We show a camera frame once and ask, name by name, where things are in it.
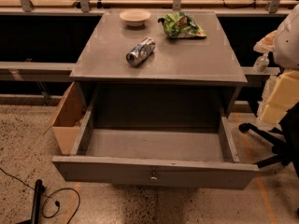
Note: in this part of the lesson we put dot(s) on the grey cabinet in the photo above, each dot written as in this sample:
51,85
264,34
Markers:
185,83

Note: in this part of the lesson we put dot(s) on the open grey top drawer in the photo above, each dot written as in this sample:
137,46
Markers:
179,157

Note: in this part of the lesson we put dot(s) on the clear sanitizer pump bottle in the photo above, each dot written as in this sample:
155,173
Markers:
261,63

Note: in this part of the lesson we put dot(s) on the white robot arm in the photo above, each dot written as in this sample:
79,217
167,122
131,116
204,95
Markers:
286,52

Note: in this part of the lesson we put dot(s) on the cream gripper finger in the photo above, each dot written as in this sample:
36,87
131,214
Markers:
286,90
272,114

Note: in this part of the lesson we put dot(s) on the black office chair base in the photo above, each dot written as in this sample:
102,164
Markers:
286,151

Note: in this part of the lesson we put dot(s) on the green rice chip bag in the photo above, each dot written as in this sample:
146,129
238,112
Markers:
181,25

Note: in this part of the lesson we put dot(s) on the crushed silver soda can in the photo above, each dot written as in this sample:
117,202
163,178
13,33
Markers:
141,51

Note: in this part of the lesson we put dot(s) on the metal drawer knob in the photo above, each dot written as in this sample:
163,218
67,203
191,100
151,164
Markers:
153,177

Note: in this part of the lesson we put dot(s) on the white ceramic bowl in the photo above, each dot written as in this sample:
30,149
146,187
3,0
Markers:
135,17

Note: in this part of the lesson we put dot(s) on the black pole on floor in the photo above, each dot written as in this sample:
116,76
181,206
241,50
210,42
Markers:
38,191

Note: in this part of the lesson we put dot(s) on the open cardboard box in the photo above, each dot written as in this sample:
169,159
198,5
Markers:
66,119

